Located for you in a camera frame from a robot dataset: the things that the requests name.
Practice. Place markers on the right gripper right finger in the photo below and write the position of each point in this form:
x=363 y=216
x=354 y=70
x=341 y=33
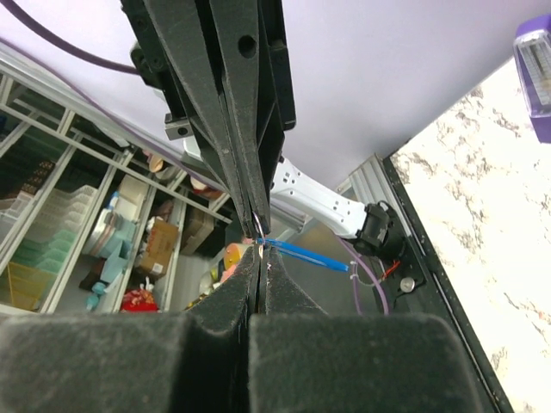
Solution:
x=303 y=360

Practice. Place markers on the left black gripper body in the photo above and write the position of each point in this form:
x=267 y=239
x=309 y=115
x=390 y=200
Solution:
x=276 y=110

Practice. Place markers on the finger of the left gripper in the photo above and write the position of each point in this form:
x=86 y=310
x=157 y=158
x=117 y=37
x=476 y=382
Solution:
x=237 y=29
x=178 y=26

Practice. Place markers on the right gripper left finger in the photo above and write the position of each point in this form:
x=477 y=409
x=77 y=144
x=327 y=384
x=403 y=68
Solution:
x=184 y=361

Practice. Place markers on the blue key tag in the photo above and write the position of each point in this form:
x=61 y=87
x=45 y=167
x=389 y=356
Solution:
x=307 y=255

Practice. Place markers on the metal keyring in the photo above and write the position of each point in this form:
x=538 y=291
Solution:
x=260 y=226

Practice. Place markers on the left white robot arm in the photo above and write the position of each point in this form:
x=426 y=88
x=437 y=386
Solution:
x=223 y=69

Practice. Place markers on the storage shelf with bins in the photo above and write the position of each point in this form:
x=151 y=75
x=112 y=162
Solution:
x=86 y=223

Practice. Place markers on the purple metronome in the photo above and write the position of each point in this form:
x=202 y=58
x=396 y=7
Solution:
x=532 y=56

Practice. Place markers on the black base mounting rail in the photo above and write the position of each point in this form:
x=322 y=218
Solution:
x=493 y=395

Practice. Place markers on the aluminium frame profile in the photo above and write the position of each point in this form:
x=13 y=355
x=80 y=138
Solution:
x=366 y=176

